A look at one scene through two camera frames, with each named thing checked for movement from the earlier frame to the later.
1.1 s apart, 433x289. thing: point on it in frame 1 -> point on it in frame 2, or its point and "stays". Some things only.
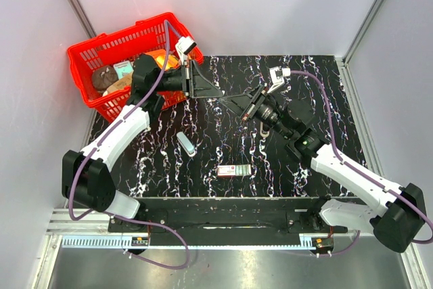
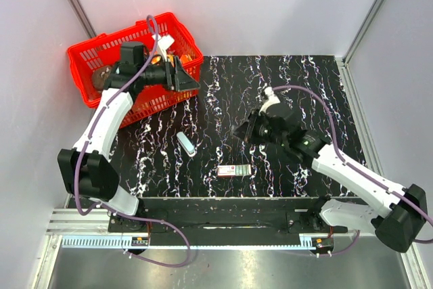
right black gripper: [239, 103] -> [247, 128]
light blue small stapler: [187, 145] stays
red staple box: [231, 170] stays
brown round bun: [103, 76] stays
